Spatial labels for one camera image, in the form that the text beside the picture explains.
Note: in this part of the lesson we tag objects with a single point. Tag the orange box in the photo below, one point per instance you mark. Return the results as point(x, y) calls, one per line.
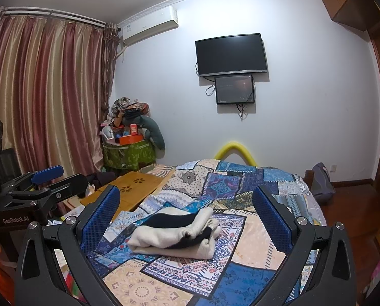
point(131, 139)

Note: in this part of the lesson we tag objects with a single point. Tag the cream and navy knit sweater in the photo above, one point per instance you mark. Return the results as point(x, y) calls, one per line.
point(164, 239)

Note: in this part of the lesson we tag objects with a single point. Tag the pile of patterned clothes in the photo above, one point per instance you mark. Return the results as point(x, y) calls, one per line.
point(126, 108)

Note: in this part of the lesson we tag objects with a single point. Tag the wooden overhead cabinet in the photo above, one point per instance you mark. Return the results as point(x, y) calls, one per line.
point(344, 0)

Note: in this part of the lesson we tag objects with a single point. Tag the grey backpack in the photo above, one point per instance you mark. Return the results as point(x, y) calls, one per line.
point(322, 185)

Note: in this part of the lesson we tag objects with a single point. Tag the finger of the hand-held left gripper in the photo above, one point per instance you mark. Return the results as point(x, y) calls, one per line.
point(68, 188)
point(48, 173)

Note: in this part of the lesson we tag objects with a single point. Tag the white air conditioner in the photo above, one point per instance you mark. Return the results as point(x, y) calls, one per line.
point(148, 25)

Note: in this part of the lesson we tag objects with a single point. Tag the dark clothing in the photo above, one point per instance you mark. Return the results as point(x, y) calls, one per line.
point(103, 178)

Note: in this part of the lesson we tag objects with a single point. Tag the wooden bed post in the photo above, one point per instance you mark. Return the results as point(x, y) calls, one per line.
point(308, 181)

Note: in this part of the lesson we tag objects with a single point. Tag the blue patchwork blanket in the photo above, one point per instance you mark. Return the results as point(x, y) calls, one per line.
point(209, 185)

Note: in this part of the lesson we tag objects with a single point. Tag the small red box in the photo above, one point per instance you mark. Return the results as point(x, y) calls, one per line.
point(133, 129)

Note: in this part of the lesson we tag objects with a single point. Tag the grey plush pillow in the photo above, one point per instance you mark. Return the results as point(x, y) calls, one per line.
point(156, 134)

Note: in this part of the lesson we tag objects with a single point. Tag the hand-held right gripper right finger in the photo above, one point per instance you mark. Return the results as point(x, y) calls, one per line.
point(271, 218)

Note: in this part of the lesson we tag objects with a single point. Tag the black wall television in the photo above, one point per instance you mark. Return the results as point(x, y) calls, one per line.
point(231, 54)

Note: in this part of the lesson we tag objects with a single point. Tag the bamboo lap table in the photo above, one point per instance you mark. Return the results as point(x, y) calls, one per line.
point(129, 188)

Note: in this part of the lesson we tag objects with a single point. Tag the small black wall monitor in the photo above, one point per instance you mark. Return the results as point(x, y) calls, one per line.
point(234, 89)

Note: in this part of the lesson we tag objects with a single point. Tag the green fabric storage bag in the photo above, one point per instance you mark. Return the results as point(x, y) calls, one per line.
point(129, 157)

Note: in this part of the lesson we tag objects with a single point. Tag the curtain rail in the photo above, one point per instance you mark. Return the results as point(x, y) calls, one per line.
point(52, 17)

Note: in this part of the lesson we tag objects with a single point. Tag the yellow foam tube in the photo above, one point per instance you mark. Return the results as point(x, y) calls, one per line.
point(236, 146)

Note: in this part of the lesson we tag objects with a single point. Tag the pink object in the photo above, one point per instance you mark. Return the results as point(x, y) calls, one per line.
point(379, 274)

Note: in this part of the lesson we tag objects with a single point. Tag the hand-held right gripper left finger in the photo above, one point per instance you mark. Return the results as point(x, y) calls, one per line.
point(102, 212)

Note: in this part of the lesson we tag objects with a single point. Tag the striped pink beige curtain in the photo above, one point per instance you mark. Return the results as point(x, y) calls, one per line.
point(43, 95)

